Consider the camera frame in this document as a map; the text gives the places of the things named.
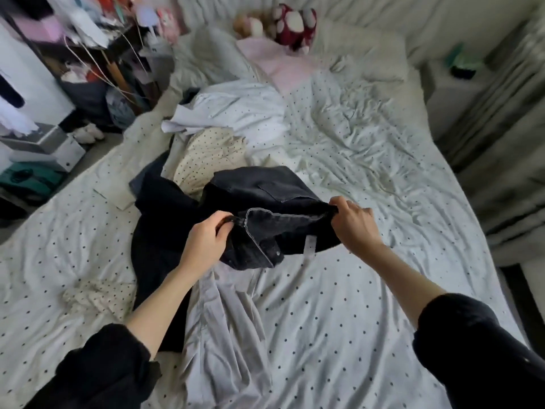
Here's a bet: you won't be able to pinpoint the person's right hand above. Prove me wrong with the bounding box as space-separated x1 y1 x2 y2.
329 195 384 261

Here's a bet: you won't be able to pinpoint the person's left hand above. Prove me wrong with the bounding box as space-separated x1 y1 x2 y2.
177 210 235 282

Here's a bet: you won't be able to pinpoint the cream polka dot pants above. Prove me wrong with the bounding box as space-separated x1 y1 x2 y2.
173 127 250 199

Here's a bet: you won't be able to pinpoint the cream white jacket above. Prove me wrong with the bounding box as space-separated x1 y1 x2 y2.
94 115 184 211

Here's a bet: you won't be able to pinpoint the beige patterned pants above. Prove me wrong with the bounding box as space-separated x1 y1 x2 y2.
64 275 137 324

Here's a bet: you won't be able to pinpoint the white dotted bed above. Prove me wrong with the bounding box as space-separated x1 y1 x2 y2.
0 21 525 409

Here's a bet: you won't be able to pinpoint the white bedside cabinet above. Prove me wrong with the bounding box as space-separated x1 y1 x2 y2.
421 59 497 140

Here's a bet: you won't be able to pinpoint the blue patterned bag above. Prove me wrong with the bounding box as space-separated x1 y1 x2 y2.
106 85 137 130

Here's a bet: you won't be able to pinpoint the white pillow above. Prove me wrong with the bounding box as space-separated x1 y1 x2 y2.
311 16 410 82

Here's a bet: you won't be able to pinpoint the pink pillow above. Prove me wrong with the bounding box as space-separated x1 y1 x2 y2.
236 36 320 94

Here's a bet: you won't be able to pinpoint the white cardboard box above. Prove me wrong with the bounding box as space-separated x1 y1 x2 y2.
0 123 86 174

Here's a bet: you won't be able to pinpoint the teal green box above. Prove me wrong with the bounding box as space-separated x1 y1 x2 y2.
0 161 65 201

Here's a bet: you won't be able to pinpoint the dark blue bin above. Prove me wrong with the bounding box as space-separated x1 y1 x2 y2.
60 76 116 126

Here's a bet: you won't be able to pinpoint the pale grey rolled blanket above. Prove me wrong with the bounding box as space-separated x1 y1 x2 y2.
170 25 257 90

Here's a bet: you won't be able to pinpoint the dark red fabric item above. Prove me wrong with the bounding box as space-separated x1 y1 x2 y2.
271 4 318 52

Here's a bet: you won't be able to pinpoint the white tufted headboard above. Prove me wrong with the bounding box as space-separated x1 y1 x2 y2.
174 0 533 66

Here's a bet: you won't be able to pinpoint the small pink plush toy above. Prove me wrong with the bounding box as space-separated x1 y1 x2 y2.
157 8 182 43

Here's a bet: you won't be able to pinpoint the beige plush toy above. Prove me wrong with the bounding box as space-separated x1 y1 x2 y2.
234 14 274 39

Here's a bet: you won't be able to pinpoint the white hanging garment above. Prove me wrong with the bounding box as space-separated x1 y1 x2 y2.
0 98 39 138

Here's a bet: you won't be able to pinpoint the black hanging garment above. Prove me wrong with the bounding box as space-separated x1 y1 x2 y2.
0 72 25 107

